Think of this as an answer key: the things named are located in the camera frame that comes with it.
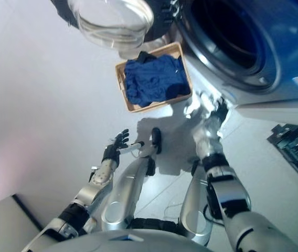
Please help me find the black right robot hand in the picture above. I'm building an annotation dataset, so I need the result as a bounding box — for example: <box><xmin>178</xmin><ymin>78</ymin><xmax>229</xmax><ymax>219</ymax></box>
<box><xmin>205</xmin><ymin>95</ymin><xmax>230</xmax><ymax>127</ymax></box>

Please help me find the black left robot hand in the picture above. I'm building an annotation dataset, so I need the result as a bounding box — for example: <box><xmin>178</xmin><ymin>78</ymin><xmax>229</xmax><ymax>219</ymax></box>
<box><xmin>101</xmin><ymin>128</ymin><xmax>145</xmax><ymax>167</ymax></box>

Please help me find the tan laundry basket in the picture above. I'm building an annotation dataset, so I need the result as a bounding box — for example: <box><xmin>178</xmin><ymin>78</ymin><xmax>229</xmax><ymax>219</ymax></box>
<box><xmin>115</xmin><ymin>41</ymin><xmax>193</xmax><ymax>113</ymax></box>

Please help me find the grey front-load washing machine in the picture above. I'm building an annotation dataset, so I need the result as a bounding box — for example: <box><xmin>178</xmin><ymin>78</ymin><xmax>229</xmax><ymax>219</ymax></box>
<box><xmin>164</xmin><ymin>0</ymin><xmax>298</xmax><ymax>106</ymax></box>

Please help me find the round glass washing machine door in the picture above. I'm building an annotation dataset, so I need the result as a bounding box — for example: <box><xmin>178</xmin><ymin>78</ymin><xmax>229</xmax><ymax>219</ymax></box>
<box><xmin>51</xmin><ymin>0</ymin><xmax>155</xmax><ymax>50</ymax></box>

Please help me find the silver left robot leg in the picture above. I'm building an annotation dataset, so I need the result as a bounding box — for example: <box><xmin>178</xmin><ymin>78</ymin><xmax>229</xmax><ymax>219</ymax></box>
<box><xmin>100</xmin><ymin>148</ymin><xmax>156</xmax><ymax>229</ymax></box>

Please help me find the silver robot leg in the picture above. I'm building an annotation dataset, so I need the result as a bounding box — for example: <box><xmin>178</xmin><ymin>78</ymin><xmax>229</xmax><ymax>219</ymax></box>
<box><xmin>100</xmin><ymin>148</ymin><xmax>156</xmax><ymax>229</ymax></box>
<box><xmin>177</xmin><ymin>159</ymin><xmax>214</xmax><ymax>247</ymax></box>

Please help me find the black left robot foot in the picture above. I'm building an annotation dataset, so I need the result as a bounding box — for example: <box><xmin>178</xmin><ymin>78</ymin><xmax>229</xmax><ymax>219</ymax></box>
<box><xmin>151</xmin><ymin>127</ymin><xmax>163</xmax><ymax>155</ymax></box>

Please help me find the white appliance surround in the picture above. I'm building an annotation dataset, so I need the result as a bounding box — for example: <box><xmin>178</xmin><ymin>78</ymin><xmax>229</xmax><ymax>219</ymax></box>
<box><xmin>236</xmin><ymin>97</ymin><xmax>298</xmax><ymax>127</ymax></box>

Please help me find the blue garment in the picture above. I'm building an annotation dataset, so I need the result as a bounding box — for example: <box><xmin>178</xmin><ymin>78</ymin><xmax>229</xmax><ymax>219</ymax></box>
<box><xmin>123</xmin><ymin>51</ymin><xmax>192</xmax><ymax>108</ymax></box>

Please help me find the grey robot torso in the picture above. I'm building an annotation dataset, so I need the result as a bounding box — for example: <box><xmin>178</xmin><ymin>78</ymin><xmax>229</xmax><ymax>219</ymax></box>
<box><xmin>20</xmin><ymin>227</ymin><xmax>214</xmax><ymax>252</ymax></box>

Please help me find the silver right robot leg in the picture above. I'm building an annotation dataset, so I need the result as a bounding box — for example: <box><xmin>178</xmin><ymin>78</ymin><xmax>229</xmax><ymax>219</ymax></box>
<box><xmin>177</xmin><ymin>159</ymin><xmax>214</xmax><ymax>247</ymax></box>

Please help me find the black metal frame stand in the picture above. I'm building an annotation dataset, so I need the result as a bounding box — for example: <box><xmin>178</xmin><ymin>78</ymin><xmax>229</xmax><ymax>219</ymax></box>
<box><xmin>266</xmin><ymin>124</ymin><xmax>298</xmax><ymax>182</ymax></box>

